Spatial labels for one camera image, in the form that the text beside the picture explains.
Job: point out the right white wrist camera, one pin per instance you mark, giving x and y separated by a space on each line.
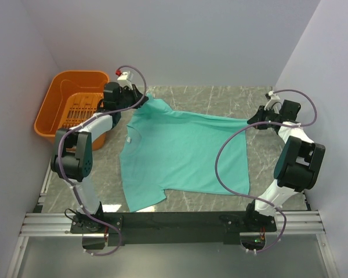
272 101

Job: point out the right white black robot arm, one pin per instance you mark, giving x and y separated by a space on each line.
296 169

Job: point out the orange plastic basket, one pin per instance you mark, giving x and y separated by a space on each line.
71 99

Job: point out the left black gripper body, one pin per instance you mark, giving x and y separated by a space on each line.
129 97

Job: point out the teal t shirt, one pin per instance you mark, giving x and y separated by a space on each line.
183 151

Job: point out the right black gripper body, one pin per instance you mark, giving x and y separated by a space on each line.
267 116

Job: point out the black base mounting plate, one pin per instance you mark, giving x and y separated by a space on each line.
186 227

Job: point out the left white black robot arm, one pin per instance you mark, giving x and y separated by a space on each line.
72 158

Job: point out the aluminium frame rail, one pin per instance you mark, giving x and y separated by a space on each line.
46 248

